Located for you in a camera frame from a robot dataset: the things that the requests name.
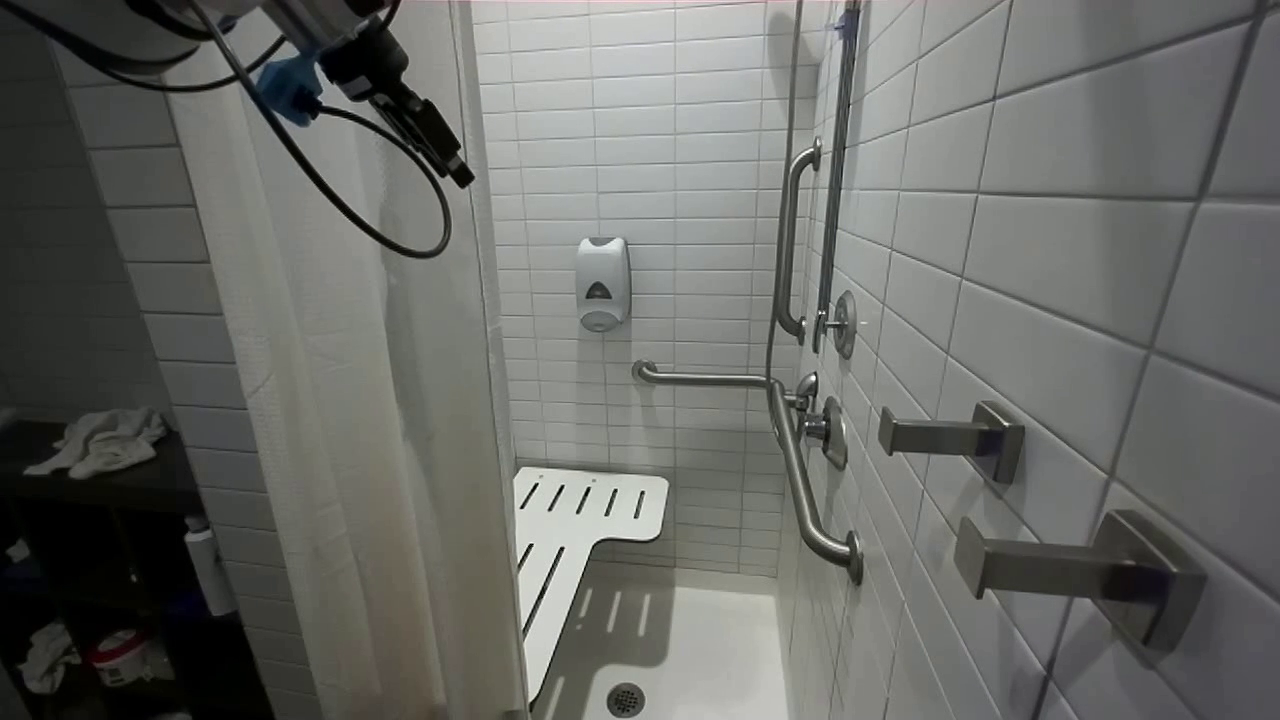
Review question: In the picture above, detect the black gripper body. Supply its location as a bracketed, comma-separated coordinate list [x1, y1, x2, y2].
[315, 22, 477, 186]

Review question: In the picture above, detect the white shower curtain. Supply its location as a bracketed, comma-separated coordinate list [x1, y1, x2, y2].
[174, 86, 527, 720]

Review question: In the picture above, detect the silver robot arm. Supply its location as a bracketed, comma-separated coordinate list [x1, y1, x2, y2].
[6, 0, 473, 186]

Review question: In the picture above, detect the white slatted shower seat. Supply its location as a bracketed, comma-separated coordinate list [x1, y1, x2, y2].
[511, 467, 670, 695]

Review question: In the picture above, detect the round chrome shower valve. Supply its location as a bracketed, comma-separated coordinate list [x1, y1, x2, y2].
[824, 293, 862, 358]

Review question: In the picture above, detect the round shower floor drain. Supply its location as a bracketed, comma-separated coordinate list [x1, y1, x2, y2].
[610, 683, 644, 716]

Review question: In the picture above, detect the white soap dispenser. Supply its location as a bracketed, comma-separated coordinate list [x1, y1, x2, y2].
[577, 237, 631, 332]

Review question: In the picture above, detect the vertical chrome grab bar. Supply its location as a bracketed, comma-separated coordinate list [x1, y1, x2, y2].
[771, 138, 824, 338]

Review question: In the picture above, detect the white towel on shelf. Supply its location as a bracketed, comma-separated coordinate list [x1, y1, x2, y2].
[30, 409, 164, 478]

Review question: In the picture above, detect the white bottle on shelf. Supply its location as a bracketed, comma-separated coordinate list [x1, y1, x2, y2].
[186, 515, 236, 615]

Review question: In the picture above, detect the oval chrome temperature valve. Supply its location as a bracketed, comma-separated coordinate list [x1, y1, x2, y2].
[801, 394, 849, 472]

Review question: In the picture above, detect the dark shelving unit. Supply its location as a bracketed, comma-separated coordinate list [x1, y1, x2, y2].
[0, 420, 277, 720]

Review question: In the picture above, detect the horizontal chrome grab bar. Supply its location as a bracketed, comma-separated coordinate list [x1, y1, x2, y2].
[767, 372, 866, 582]

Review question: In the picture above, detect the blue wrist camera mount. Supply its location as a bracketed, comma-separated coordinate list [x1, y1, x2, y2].
[257, 54, 320, 129]

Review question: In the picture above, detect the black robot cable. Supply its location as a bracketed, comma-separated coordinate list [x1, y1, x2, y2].
[36, 0, 458, 264]

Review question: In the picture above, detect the back wall chrome grab bar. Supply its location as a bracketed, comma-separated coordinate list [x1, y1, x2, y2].
[631, 358, 767, 387]

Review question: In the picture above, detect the chrome hand shower hose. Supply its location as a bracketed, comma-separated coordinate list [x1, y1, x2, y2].
[759, 0, 807, 403]

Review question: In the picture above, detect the chrome slide rail bar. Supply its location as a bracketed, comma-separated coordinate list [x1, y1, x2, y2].
[807, 0, 866, 351]

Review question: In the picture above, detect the left square wall hook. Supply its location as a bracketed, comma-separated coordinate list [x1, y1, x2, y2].
[878, 401, 1023, 486]

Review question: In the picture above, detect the square wall hook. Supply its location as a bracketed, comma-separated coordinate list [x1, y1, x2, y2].
[878, 401, 1023, 486]
[952, 508, 1210, 664]

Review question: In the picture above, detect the right square wall hook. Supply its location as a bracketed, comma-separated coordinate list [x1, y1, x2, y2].
[952, 508, 1210, 664]

